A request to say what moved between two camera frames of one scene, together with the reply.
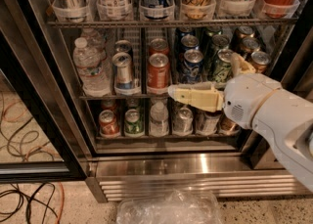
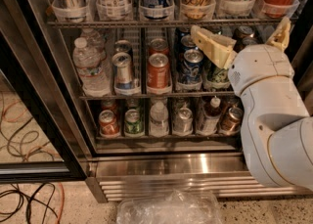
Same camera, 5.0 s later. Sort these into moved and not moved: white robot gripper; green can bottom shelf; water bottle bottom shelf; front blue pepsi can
Moved: white robot gripper
Not moved: water bottle bottom shelf; front blue pepsi can; green can bottom shelf
